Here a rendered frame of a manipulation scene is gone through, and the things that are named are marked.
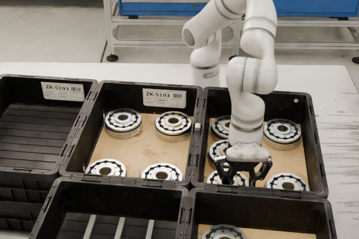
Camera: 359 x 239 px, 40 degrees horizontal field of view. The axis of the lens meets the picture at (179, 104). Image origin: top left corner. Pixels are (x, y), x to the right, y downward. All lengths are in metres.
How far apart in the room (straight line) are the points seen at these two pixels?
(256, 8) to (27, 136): 0.74
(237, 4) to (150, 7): 1.93
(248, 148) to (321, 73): 0.95
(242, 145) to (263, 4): 0.30
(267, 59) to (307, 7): 2.28
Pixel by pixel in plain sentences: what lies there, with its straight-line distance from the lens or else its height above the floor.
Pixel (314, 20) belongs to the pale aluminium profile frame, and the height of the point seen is 0.30.
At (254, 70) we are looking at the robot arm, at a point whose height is 1.19.
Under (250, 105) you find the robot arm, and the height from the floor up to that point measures 1.11.
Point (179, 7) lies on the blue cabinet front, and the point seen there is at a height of 0.38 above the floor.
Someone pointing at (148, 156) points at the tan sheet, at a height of 0.83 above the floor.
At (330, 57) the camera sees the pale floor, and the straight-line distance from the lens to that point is 3.53.
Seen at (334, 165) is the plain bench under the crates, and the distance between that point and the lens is 1.55.
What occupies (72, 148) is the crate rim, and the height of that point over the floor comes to 0.92.
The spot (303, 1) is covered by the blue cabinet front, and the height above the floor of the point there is 0.42.
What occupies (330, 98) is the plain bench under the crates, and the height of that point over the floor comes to 0.70.
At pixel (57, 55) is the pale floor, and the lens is 3.51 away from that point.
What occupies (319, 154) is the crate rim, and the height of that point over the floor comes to 0.93.
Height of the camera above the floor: 1.70
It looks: 36 degrees down
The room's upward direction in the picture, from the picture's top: straight up
